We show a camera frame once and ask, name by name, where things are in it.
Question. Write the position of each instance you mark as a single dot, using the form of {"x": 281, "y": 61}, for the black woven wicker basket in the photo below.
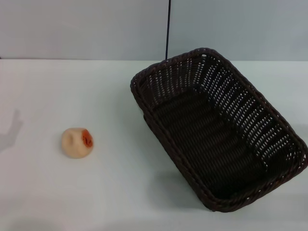
{"x": 216, "y": 144}

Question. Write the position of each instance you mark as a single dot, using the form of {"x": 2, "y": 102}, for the cream peach-shaped toy bun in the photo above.
{"x": 74, "y": 144}

